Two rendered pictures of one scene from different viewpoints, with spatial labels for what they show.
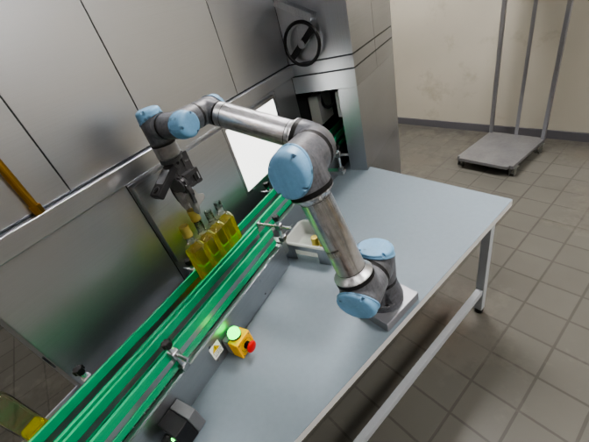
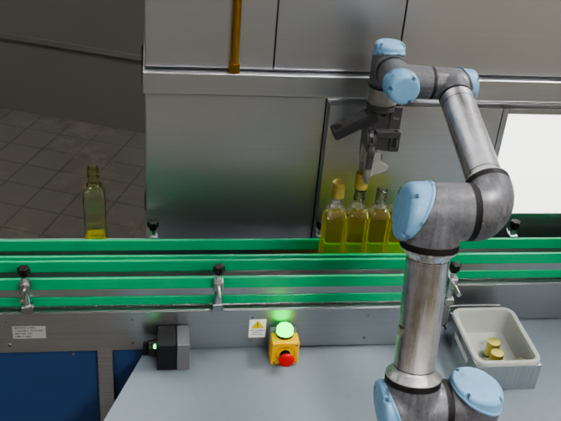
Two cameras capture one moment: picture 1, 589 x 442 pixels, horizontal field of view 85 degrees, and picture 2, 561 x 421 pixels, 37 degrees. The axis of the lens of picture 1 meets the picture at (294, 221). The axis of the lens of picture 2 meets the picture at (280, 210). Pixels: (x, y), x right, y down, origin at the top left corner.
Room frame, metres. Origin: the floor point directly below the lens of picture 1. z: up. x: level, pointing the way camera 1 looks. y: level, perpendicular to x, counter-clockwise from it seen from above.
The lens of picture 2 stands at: (-0.54, -0.76, 2.16)
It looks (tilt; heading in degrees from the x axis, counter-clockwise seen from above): 31 degrees down; 41
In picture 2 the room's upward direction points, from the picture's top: 5 degrees clockwise
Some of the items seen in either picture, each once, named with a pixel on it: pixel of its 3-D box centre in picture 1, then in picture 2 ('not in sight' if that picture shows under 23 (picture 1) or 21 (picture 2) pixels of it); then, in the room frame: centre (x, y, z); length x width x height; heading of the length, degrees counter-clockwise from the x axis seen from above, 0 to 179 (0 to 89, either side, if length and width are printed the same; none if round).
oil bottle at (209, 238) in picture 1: (214, 253); (353, 240); (1.00, 0.33, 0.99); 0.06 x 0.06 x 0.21; 50
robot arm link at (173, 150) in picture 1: (166, 150); (381, 94); (1.02, 0.32, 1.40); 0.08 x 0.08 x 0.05
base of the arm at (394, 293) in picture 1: (379, 285); not in sight; (0.74, -0.21, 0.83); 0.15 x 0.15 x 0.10
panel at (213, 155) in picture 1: (230, 167); (482, 162); (1.37, 0.20, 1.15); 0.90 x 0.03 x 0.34; 141
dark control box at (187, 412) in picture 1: (182, 424); (172, 347); (0.50, 0.48, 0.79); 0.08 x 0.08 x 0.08; 51
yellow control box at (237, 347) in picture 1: (239, 341); (283, 346); (0.72, 0.30, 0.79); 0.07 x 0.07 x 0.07; 51
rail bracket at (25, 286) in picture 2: not in sight; (24, 296); (0.25, 0.71, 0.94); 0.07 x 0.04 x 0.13; 51
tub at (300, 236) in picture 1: (315, 240); (492, 347); (1.13, -0.06, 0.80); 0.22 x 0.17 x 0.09; 51
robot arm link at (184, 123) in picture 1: (181, 123); (405, 81); (0.96, 0.23, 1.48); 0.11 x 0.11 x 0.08; 52
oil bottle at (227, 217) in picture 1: (230, 233); (395, 238); (1.09, 0.26, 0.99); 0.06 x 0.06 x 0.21; 50
